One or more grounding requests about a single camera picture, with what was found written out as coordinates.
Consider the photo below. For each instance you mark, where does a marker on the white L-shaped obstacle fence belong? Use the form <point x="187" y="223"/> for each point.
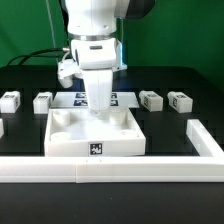
<point x="206" y="166"/>

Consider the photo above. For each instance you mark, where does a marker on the white block at left edge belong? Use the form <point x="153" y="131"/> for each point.
<point x="1" y="128"/>

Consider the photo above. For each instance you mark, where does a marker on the white square table top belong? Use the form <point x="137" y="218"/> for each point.
<point x="72" y="132"/>

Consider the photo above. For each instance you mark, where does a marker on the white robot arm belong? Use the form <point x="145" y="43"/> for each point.
<point x="94" y="20"/>

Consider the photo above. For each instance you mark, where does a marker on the white marker base plate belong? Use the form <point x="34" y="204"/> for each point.
<point x="78" y="99"/>

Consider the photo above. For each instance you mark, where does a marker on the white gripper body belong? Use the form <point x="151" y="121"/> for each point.
<point x="96" y="60"/>

